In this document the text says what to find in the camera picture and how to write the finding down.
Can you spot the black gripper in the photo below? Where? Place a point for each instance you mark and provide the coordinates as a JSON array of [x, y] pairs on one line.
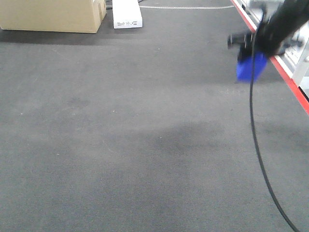
[[269, 39]]

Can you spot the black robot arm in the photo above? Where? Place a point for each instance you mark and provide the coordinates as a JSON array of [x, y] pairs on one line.
[[295, 13]]

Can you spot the red conveyor edge strip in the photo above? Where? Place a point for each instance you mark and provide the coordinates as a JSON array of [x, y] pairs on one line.
[[278, 63]]

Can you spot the white long carton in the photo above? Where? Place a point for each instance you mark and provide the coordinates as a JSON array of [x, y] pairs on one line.
[[126, 14]]

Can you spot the brown cardboard box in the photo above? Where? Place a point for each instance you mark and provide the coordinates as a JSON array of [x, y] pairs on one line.
[[78, 16]]

